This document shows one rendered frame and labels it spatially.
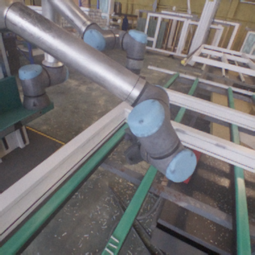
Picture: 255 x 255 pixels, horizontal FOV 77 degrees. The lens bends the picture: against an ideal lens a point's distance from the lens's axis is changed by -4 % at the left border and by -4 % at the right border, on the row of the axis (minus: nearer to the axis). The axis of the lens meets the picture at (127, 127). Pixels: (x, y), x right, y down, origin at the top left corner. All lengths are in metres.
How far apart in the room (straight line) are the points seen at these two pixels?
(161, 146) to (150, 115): 0.08
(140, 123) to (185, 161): 0.15
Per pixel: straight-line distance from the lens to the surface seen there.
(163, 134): 0.38
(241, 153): 0.88
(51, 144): 1.61
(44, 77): 1.30
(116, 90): 0.49
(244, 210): 0.74
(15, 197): 0.55
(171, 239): 0.91
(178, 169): 0.43
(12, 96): 1.38
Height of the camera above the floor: 1.36
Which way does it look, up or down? 35 degrees down
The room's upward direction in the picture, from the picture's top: 9 degrees clockwise
